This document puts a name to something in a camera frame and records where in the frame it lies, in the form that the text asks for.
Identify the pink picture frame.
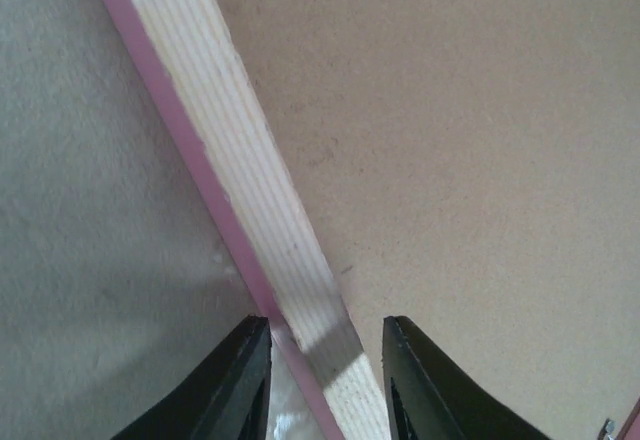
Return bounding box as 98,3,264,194
103,0,389,439

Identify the brown backing board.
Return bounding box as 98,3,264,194
217,0,639,439

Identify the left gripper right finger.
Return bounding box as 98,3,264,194
382,316,547,439

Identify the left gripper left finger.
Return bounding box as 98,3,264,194
115,315,272,440

